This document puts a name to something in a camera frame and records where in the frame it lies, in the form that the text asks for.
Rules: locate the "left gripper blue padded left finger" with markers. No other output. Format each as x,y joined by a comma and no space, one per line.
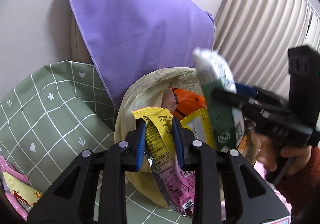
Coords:
140,146

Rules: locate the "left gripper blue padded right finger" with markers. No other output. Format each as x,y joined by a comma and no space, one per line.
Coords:
177,133

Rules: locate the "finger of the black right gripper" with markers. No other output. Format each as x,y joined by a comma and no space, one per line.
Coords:
231,99
246,90

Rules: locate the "yellow pink bar wrapper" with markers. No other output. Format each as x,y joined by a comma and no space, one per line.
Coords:
177,186

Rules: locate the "white green snack packet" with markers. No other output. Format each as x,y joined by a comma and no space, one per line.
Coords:
218,86

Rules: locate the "orange plastic bag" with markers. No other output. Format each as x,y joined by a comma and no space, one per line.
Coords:
187,102

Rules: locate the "gold red snack wrapper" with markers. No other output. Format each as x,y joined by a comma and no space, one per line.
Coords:
22,191

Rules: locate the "pink rainbow candy wrapper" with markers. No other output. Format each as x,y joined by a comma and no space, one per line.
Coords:
14,202

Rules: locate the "yellow snack wrapper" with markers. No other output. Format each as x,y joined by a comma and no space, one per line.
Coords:
199,123

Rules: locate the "beige trash bag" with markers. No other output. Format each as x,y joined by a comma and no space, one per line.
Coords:
148,91

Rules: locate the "person's right hand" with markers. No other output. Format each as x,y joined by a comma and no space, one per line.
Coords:
268,154

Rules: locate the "pink garment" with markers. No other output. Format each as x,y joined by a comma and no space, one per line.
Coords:
262,171

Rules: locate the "beige striped curtain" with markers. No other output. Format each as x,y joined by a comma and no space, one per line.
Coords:
254,36

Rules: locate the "green checked tablecloth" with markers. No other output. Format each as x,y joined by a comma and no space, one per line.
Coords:
53,115

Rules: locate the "beige chair back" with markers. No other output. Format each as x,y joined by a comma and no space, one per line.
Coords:
79,50

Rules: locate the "purple cloth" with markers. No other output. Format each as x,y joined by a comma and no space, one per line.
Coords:
128,39

